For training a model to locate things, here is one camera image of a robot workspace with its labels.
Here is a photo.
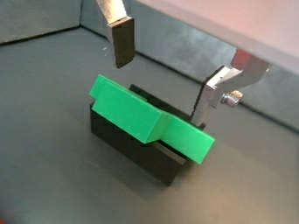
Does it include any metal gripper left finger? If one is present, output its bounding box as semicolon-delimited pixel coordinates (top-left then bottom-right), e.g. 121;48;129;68
95;0;135;68

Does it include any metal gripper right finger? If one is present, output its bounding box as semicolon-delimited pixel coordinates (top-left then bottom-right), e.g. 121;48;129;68
190;49;269;126

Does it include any green stepped object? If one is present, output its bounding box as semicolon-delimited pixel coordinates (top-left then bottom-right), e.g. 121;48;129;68
89;74;214;164

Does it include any black angle fixture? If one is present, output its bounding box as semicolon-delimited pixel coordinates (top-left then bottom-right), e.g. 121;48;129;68
87;84;206;186

